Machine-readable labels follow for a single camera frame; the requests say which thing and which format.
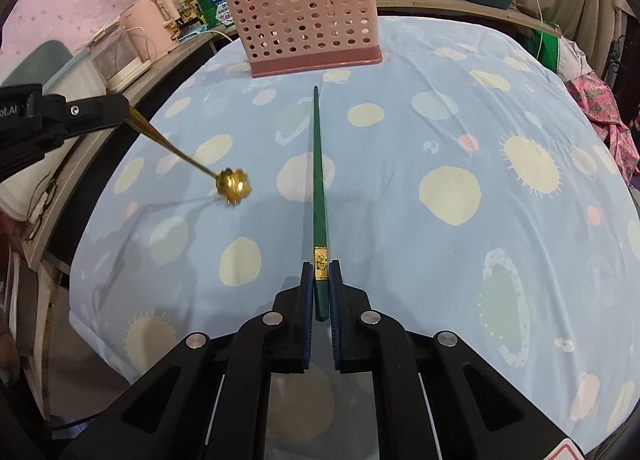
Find green packet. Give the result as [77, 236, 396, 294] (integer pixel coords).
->
[195, 0, 236, 33]

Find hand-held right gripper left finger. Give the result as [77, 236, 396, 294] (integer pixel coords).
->
[60, 261, 317, 460]

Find pink perforated utensil holder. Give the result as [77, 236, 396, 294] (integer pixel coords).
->
[221, 0, 384, 79]

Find clear glass appliance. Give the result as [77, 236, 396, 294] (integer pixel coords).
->
[89, 24, 153, 93]

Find green chopstick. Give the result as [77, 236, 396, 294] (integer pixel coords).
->
[310, 84, 332, 323]

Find gold flower spoon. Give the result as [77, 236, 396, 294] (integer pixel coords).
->
[126, 104, 253, 205]

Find dark metal chair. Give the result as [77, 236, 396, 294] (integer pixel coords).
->
[602, 34, 640, 90]

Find blue printed tablecloth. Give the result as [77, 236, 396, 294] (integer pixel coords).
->
[67, 14, 640, 451]

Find green cloth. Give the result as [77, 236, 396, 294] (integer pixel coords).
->
[520, 22, 566, 73]

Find white storage box teal lid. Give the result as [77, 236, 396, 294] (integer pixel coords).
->
[0, 40, 110, 221]

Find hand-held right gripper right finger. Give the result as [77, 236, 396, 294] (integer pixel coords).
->
[327, 260, 576, 460]

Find eyeglasses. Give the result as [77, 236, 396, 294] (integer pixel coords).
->
[22, 172, 63, 241]

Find pink electric kettle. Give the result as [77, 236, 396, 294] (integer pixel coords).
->
[119, 0, 182, 48]

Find pink floral cloth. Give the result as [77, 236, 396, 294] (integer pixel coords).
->
[564, 74, 640, 185]

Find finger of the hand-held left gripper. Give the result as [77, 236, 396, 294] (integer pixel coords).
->
[27, 92, 132, 133]

